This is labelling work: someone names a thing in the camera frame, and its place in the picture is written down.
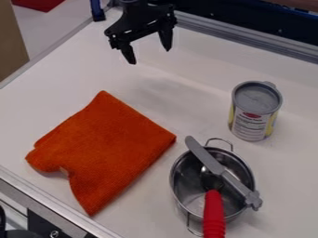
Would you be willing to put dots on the cardboard box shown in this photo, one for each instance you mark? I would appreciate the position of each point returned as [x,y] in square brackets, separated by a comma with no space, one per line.
[11,40]

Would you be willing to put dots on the blue clamp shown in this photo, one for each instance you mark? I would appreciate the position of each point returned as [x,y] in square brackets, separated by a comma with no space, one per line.
[97,10]

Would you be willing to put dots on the red box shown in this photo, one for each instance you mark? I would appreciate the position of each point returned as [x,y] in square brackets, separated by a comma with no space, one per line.
[38,4]

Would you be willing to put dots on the orange cloth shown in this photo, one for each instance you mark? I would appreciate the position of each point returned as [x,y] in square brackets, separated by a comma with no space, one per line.
[103,148]

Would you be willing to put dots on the silver pot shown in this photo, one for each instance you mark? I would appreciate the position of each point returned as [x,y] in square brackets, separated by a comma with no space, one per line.
[194,179]

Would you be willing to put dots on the white labelled can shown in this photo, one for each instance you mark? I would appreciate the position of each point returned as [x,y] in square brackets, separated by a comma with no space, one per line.
[253,112]

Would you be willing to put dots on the grey toy knife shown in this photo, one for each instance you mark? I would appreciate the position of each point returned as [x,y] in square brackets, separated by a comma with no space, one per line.
[223,173]

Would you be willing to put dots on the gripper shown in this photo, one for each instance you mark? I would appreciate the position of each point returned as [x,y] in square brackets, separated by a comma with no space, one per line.
[138,18]

